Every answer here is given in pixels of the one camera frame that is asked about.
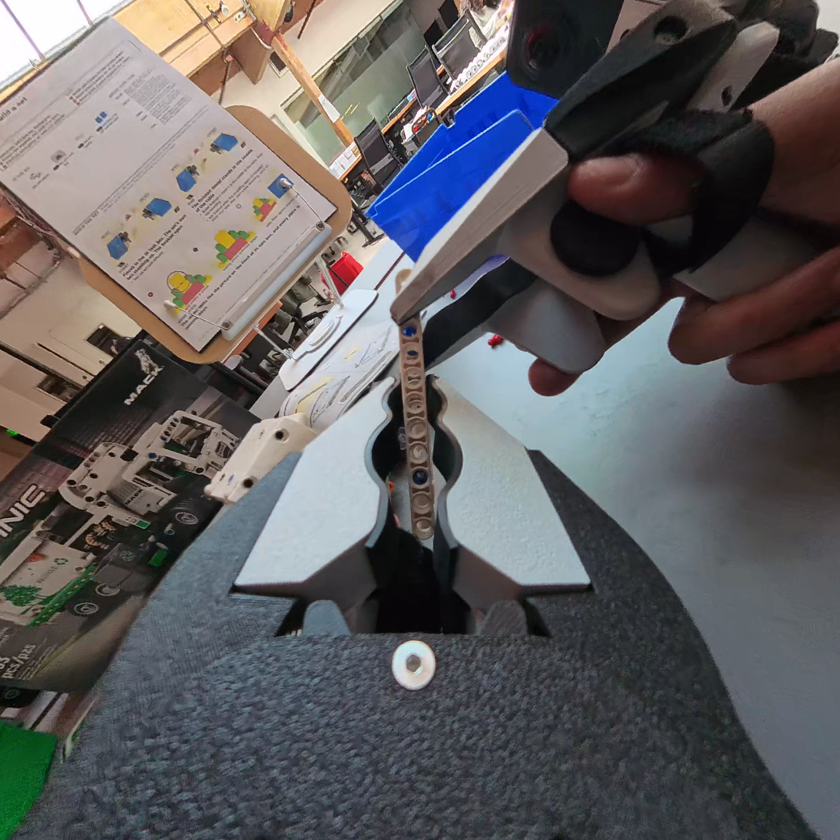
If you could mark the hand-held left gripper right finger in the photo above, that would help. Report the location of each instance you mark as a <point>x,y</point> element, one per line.
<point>512,518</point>

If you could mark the printed instruction sheet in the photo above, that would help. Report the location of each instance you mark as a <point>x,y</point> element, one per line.
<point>131,164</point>

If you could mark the wooden clipboard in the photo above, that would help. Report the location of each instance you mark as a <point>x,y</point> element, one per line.
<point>315,170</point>

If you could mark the person's right hand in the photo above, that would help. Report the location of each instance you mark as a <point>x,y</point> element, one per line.
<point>800,131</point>

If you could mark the white stand base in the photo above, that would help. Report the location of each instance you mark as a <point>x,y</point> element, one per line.
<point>341,321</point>

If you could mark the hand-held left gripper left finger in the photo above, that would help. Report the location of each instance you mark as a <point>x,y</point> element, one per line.
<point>315,512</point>

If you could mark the dark lego set box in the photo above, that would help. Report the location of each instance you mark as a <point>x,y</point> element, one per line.
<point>118,499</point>

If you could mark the tan Lego Technic beam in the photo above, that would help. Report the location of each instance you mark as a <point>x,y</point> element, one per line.
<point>418,459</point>

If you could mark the blue plastic bin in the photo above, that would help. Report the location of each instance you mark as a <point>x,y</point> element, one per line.
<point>453,177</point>

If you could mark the green plastic bin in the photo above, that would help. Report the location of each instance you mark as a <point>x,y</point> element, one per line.
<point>23,781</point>

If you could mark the instruction booklet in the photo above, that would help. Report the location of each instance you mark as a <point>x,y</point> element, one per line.
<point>341,380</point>

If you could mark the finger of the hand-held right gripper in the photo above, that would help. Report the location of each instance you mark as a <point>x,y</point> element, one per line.
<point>485,223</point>
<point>564,328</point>

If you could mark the white green lego truck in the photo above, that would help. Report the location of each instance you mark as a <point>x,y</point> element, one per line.
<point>262,453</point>

